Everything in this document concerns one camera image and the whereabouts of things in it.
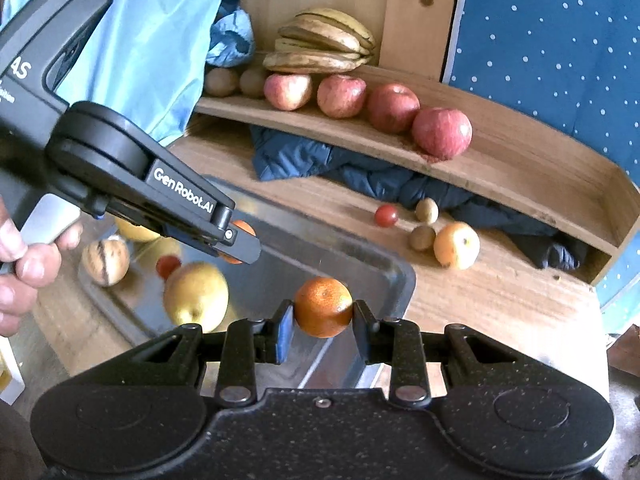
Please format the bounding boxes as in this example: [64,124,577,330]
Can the brown kiwi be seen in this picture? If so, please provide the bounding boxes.
[204,67,241,97]
[239,66,268,99]

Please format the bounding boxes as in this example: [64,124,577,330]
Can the yellow lemon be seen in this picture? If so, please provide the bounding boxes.
[114,215,162,244]

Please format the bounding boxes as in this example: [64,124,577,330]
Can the person's left hand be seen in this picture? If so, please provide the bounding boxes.
[0,197,85,338]

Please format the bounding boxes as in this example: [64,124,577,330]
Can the crumpled blue plastic bag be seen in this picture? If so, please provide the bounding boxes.
[207,9,256,68]

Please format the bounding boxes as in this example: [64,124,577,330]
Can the orange yellow round fruit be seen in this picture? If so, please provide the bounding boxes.
[433,221,481,271]

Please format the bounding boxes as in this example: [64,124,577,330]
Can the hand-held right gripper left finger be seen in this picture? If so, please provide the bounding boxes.
[132,300,296,407]

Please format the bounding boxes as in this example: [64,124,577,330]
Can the dark blue jacket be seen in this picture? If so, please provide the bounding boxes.
[250,125,588,271]

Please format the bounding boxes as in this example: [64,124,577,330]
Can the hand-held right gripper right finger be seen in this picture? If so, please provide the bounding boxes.
[352,300,522,409]

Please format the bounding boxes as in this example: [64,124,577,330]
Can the white plastic container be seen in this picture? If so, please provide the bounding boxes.
[0,337,27,405]

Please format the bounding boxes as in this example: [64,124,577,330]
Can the wooden shelf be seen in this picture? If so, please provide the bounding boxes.
[192,0,633,286]

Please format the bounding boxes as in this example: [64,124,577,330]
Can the metal tray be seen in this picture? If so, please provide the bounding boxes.
[77,175,417,391]

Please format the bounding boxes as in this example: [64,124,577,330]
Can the small brown fruit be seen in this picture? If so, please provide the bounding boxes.
[407,225,437,252]
[415,198,440,224]

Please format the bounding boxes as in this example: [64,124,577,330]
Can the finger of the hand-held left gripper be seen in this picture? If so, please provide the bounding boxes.
[160,220,262,266]

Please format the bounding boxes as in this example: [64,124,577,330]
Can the light blue striped cloth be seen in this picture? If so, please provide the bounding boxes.
[5,0,227,147]

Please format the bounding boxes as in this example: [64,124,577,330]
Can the yellow purple-striped pepino melon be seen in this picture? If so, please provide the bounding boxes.
[81,239,131,287]

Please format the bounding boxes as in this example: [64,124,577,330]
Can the banana bunch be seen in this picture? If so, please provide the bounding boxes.
[262,7,377,75]

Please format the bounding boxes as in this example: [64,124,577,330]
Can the blue white-dotted cloth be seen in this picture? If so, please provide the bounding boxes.
[442,0,640,311]

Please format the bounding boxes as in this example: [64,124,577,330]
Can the small orange tangerine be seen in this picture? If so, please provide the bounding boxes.
[294,277,354,338]
[220,220,257,265]

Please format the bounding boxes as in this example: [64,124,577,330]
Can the red apple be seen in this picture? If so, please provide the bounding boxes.
[316,75,367,119]
[263,73,313,112]
[411,107,473,161]
[367,83,421,134]

